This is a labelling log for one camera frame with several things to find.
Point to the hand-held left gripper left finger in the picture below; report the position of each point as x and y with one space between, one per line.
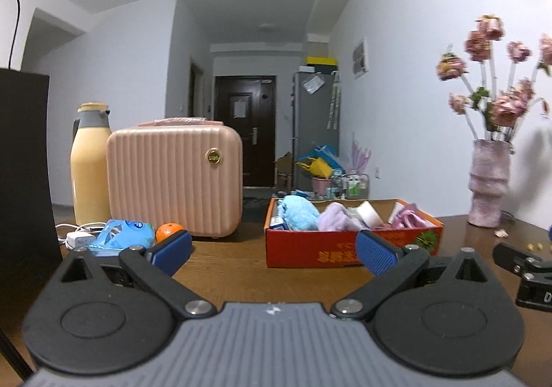
170 249

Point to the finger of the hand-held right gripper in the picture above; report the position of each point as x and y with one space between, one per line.
513 257

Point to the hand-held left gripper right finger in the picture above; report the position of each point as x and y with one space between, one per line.
377 253

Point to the pink cloth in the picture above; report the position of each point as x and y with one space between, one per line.
409 216

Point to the lilac fluffy cloth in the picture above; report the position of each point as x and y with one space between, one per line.
338 218

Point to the orange and white cardboard box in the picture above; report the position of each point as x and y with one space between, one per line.
310 251

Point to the light blue plush ball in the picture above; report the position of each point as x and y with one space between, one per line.
297 214

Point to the orange mandarin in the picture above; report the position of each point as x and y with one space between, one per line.
166 232

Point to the yellow crumb scraps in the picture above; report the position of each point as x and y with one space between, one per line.
535 246

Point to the pink petal scrap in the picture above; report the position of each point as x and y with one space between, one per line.
502 234

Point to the blue wet wipes packet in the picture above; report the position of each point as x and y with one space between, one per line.
120 234

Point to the pink ribbed suitcase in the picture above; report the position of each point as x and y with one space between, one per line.
172 180

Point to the metal trolley cart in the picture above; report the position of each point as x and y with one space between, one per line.
353 186

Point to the fuzzy pink vase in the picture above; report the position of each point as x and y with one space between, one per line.
489 184

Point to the pink waste bin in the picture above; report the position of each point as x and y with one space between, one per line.
320 186

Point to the white charger plug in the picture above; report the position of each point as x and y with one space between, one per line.
80 240

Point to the purple feather bouquet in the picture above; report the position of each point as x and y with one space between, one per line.
361 154

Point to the yellow watering can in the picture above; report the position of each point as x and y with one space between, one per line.
317 169

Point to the small blue white packet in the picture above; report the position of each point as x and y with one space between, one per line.
278 223

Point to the yellow thermos jug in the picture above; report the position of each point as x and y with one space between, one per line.
88 171

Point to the blue plastic rack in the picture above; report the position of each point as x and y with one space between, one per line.
325 152

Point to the open brown cardboard carton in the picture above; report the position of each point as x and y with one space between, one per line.
283 173

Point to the dark brown entrance door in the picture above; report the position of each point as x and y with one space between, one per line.
258 141

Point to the grey refrigerator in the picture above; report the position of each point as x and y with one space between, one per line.
315 123

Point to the clear folded umbrella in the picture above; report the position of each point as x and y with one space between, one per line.
334 102

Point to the open side doorway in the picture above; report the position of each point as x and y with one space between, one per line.
196 93

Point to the paper notice on door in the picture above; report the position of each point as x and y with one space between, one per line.
240 105

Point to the black paper bag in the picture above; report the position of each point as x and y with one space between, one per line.
26 154

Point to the clear plastic bag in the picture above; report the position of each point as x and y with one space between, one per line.
313 84

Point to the yellow flat box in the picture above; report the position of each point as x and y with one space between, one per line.
322 60

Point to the dried pink flower bouquet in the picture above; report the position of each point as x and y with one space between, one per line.
478 44

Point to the wall electrical panel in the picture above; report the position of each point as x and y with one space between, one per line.
360 58

